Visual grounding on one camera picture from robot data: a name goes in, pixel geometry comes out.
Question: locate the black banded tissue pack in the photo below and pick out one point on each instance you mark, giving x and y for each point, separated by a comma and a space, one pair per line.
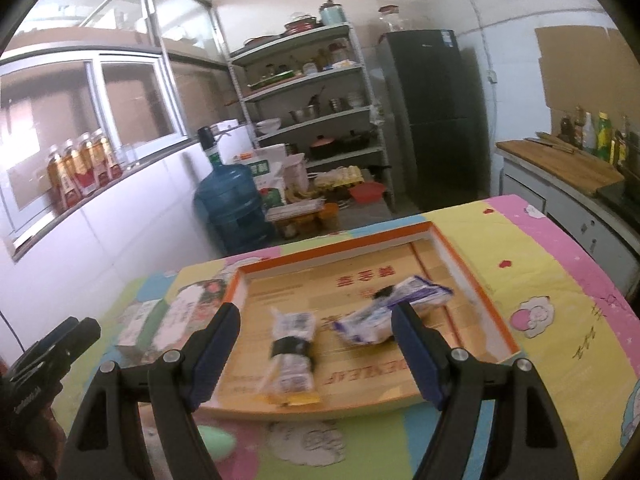
295, 330

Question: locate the dark refrigerator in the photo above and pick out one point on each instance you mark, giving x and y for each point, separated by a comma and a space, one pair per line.
430, 110

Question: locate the orange cardboard box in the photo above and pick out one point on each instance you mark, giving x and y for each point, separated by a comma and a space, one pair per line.
280, 290

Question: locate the stack of flat boxes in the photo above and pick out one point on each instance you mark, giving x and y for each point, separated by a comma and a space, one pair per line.
300, 215

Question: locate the black water pump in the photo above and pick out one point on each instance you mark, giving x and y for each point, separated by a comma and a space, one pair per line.
206, 137

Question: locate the white appliance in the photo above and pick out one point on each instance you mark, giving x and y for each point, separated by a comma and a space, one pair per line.
235, 137

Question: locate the wooden cutting board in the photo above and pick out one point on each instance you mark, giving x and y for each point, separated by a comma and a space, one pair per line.
560, 165

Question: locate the blue water jug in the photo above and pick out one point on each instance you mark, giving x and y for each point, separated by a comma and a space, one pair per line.
230, 200

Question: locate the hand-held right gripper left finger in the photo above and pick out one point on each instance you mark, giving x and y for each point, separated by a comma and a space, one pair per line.
210, 355

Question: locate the teal canister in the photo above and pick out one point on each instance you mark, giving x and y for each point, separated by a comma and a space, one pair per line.
333, 14

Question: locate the grey metal shelf rack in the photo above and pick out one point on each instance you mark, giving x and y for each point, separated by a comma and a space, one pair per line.
300, 80

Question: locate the red plastic basin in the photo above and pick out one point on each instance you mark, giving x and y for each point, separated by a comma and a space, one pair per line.
367, 192

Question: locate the green white carton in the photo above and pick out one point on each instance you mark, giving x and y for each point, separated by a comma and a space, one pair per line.
265, 170

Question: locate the red pot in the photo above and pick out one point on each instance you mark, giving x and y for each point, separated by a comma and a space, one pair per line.
325, 147

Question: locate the floral tissue pack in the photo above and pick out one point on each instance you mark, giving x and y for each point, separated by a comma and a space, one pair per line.
185, 310

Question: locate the purple tissue pack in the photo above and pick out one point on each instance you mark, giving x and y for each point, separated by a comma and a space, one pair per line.
365, 322

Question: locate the kitchen knife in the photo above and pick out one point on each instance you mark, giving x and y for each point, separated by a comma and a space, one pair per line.
550, 141

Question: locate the black cooktop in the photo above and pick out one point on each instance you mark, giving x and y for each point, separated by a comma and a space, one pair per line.
620, 197

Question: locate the egg tray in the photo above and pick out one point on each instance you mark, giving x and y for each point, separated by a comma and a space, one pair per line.
340, 177

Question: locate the grey kitchen cabinet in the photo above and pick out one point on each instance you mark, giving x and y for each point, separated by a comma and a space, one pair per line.
560, 210

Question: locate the glass jar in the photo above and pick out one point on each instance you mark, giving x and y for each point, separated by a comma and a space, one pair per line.
392, 20

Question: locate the cardboard sheet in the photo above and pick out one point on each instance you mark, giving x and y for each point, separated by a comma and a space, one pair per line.
580, 65

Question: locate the yellow green bottle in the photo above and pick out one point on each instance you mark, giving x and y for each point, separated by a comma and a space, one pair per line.
604, 137

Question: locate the aluminium sliding window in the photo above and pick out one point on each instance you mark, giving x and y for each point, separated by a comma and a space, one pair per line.
125, 100

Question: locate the white bottle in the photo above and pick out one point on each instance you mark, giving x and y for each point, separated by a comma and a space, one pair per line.
590, 135

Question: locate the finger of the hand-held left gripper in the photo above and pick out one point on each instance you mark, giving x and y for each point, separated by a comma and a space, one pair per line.
80, 342
57, 337

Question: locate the dark oil bottle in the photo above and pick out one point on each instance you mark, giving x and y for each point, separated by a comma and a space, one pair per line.
620, 147

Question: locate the plastic bag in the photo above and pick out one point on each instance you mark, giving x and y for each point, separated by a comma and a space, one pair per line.
376, 115

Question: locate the brown sauce bottle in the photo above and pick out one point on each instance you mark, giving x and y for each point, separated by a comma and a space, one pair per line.
566, 130
579, 127

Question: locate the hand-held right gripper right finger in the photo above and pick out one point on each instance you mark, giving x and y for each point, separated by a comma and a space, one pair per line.
420, 355

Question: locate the white bowl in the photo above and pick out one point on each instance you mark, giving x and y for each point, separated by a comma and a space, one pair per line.
267, 126

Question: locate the black pan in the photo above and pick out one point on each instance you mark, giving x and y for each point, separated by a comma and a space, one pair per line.
360, 141

